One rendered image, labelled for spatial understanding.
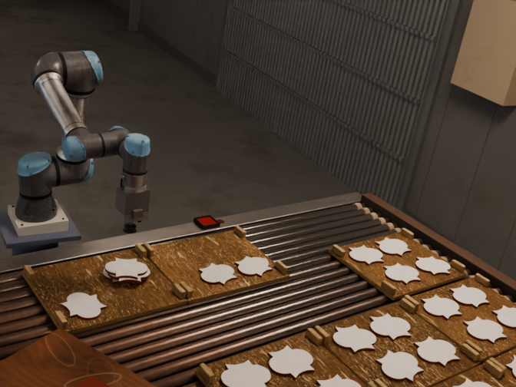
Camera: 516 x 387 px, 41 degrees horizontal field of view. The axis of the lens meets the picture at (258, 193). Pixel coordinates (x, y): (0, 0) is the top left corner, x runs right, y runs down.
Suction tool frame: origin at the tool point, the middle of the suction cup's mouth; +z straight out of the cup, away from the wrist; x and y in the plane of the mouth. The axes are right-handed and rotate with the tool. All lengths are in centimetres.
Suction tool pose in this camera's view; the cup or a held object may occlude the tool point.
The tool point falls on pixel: (130, 229)
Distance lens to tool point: 221.3
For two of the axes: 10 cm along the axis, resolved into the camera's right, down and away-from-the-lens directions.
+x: -6.0, -4.2, 6.8
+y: 7.8, -1.4, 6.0
